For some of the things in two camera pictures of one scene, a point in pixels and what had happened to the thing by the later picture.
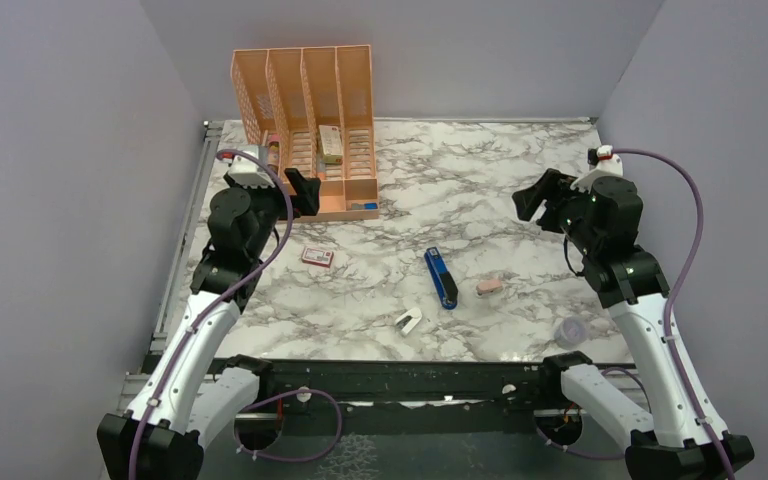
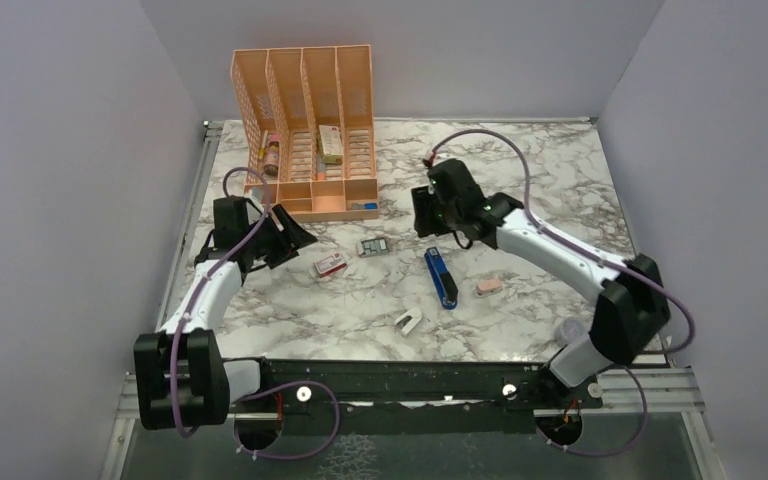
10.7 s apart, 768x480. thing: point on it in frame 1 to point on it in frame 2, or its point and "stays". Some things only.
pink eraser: (489, 286) stays
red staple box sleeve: (319, 257) to (330, 265)
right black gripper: (550, 186) to (424, 225)
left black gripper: (305, 201) to (289, 239)
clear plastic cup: (570, 332) stays
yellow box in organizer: (331, 144) stays
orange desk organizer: (313, 107) stays
